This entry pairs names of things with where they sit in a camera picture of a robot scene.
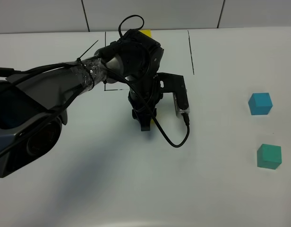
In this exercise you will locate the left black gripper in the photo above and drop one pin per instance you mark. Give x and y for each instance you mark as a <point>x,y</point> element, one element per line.
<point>150,89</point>

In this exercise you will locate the blue block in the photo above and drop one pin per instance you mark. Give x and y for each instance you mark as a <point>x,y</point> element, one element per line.
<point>260,104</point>

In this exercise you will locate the green block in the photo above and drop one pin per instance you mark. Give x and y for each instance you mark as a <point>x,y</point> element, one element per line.
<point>269,156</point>

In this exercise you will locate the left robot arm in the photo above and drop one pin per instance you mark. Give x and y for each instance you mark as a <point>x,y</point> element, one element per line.
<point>33,103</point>

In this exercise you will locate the yellow template block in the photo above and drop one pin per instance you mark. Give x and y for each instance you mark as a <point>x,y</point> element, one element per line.
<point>146,32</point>

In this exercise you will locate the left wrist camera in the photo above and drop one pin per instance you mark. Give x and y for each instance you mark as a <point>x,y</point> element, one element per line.
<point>175,84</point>

